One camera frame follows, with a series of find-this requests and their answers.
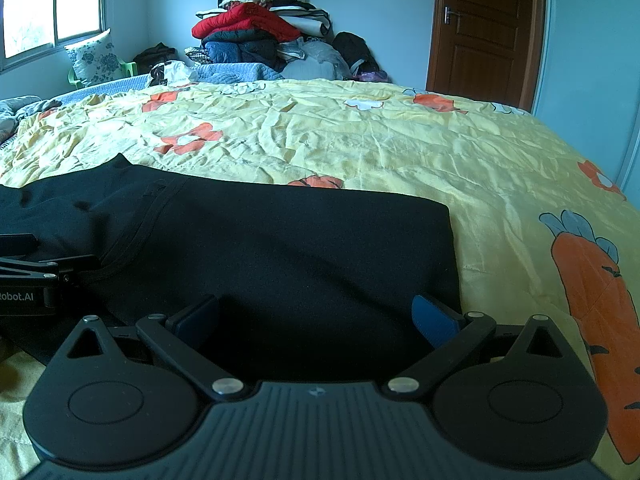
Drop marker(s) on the grey floral quilt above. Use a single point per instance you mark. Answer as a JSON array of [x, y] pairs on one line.
[[25, 110]]

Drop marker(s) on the white and black plastic bag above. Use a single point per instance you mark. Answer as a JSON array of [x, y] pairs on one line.
[[172, 72]]

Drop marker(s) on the black pants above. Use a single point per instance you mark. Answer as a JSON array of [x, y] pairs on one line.
[[300, 260]]

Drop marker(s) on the yellow carrot printed blanket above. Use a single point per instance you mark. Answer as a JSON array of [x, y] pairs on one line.
[[400, 150]]

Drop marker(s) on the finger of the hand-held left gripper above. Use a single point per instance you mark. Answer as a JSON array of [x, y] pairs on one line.
[[17, 246], [55, 266]]

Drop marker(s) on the floral pillow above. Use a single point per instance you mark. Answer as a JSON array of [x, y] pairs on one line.
[[95, 57]]

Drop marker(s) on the blue quilted bedspread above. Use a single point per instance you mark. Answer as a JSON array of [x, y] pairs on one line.
[[235, 72]]

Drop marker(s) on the green plastic chair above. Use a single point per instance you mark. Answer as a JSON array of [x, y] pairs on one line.
[[129, 67]]

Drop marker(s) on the window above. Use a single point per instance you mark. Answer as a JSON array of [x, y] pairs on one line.
[[50, 5]]

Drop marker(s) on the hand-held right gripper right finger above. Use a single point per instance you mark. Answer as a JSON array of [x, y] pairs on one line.
[[432, 322]]

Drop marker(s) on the grey plastic bag bundle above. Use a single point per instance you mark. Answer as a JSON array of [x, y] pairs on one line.
[[312, 57]]

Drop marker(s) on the dark bag on chair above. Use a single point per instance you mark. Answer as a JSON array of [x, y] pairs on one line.
[[155, 56]]

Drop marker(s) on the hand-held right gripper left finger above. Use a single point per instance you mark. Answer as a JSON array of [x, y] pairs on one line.
[[197, 321]]

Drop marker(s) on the brown wooden door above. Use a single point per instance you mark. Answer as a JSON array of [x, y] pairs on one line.
[[482, 30]]

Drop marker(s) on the pile of folded clothes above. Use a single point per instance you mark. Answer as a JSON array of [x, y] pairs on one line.
[[250, 25]]

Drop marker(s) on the purple bag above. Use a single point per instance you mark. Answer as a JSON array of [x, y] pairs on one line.
[[372, 76]]

